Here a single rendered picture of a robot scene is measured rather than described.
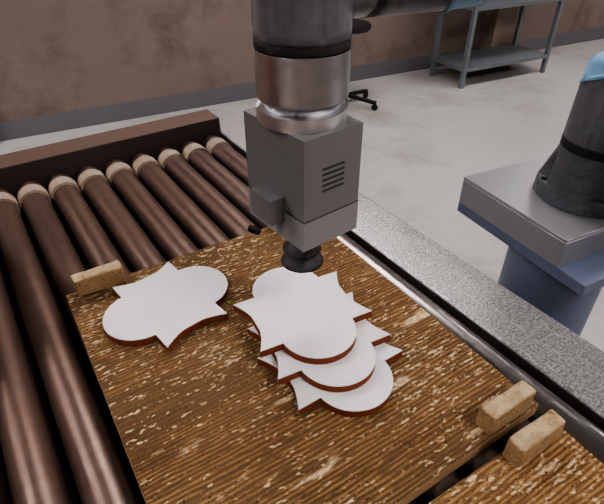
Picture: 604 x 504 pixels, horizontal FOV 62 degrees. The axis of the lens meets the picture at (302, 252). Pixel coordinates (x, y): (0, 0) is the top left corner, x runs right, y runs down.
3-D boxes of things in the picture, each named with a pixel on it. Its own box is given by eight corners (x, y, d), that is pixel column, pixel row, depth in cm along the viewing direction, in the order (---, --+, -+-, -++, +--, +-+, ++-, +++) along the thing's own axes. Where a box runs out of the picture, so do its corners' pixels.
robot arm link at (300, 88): (293, 65, 34) (229, 41, 39) (294, 129, 37) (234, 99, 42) (372, 47, 38) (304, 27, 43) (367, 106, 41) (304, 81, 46)
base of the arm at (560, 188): (561, 166, 93) (580, 114, 87) (647, 199, 83) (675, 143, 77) (515, 190, 85) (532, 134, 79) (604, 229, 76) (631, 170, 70)
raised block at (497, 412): (515, 395, 49) (523, 376, 47) (531, 408, 48) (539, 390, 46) (473, 423, 46) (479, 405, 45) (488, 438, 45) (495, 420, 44)
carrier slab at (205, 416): (307, 221, 77) (307, 212, 76) (535, 414, 49) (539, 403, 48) (68, 304, 62) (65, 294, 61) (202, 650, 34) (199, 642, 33)
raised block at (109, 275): (123, 275, 64) (118, 258, 62) (127, 283, 63) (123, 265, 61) (75, 291, 61) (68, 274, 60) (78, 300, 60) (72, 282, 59)
